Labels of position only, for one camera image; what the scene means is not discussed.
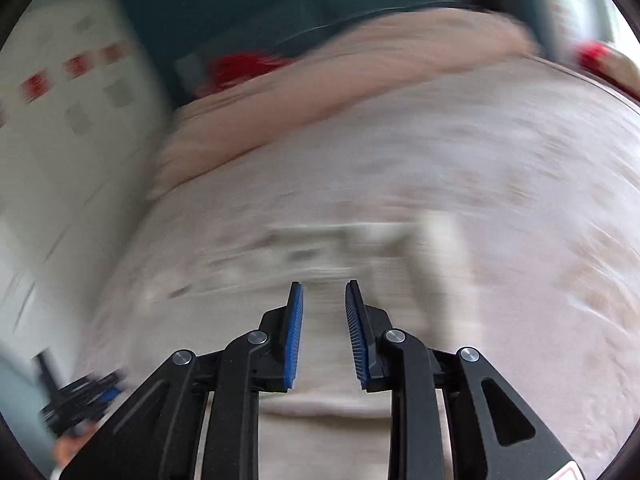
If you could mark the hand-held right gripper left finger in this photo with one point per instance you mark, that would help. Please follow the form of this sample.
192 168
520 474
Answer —
292 340

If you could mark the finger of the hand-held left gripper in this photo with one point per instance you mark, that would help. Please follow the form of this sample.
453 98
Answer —
107 394

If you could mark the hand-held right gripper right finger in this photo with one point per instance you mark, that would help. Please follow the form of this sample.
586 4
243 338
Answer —
357 340

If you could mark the cream knit garment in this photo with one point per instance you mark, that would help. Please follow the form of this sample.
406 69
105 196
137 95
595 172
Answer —
325 260

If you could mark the person's left hand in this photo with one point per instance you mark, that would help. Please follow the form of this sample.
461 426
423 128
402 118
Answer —
72 447

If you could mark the pink floral blanket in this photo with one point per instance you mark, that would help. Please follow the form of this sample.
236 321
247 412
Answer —
500 210

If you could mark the white wardrobe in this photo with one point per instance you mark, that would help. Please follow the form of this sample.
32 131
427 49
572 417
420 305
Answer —
50 170

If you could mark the pink rolled quilt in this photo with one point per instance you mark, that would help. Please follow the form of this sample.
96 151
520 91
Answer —
350 70

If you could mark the red cloth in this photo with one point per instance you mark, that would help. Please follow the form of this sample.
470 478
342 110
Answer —
595 57
240 70

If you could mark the teal headboard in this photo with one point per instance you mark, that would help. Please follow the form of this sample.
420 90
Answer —
300 5

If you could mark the beige fluffy cushion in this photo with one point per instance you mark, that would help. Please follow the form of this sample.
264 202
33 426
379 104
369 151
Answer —
625 77

